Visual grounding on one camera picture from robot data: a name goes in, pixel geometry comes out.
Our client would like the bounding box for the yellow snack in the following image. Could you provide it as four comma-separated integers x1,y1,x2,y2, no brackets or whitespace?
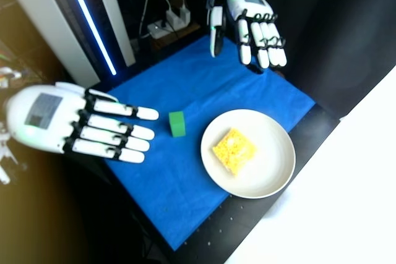
212,127,258,178

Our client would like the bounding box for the white round plate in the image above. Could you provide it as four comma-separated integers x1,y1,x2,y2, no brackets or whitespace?
200,108,296,199

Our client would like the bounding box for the blue table cloth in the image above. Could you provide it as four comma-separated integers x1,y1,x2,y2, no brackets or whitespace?
101,34,316,251

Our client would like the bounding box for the wide white panel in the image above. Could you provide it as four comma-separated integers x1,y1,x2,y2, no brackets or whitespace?
0,0,100,87

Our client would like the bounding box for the white power strip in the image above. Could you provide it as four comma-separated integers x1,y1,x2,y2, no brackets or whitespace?
147,19,176,40

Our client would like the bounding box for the dark curtain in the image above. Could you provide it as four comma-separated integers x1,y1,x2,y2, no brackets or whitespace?
272,0,396,118

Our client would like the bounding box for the green cube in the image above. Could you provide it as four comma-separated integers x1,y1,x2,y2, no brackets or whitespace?
168,111,187,138

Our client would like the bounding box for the blue LED light strip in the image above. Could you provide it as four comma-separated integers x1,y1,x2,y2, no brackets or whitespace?
65,0,118,76

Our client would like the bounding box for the narrow white panel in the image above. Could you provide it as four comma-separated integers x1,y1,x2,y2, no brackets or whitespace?
92,0,136,67

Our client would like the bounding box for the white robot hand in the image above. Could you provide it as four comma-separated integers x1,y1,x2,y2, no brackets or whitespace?
5,81,160,164
206,0,288,70

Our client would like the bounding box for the white power adapter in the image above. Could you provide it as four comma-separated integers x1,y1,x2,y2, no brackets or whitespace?
165,3,191,28

